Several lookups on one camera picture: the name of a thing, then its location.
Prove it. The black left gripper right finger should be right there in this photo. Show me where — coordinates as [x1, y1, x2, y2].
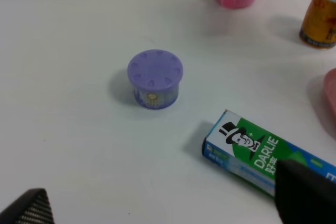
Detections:
[275, 159, 335, 224]

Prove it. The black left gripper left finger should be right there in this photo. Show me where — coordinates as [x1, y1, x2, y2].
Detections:
[1, 188, 55, 224]

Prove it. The green blue toothpaste box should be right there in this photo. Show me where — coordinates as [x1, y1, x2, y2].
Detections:
[202, 110, 335, 197]

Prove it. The pink square plate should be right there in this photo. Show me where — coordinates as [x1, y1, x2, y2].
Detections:
[323, 68, 336, 120]

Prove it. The gold energy drink can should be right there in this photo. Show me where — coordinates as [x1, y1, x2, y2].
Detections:
[299, 0, 335, 49]

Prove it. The purple lidded round container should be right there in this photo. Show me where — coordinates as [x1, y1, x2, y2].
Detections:
[127, 49, 183, 110]

